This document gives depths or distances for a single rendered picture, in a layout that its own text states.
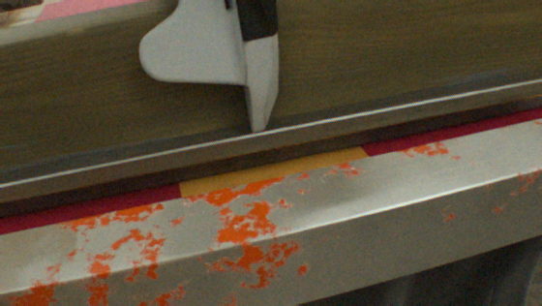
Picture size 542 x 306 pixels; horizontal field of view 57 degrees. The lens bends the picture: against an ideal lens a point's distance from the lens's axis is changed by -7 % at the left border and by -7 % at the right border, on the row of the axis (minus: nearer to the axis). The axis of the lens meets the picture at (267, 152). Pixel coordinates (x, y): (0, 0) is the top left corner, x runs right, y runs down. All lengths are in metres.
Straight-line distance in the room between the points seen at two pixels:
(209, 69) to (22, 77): 0.09
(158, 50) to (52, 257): 0.10
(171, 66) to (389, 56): 0.11
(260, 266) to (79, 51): 0.13
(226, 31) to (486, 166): 0.12
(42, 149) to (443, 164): 0.19
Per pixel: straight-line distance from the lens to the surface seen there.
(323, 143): 0.30
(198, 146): 0.26
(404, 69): 0.29
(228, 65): 0.24
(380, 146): 0.31
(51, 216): 0.30
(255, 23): 0.22
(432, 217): 0.21
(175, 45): 0.23
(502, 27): 0.31
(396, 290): 0.38
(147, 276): 0.19
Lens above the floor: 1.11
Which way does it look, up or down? 30 degrees down
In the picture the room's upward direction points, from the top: 7 degrees counter-clockwise
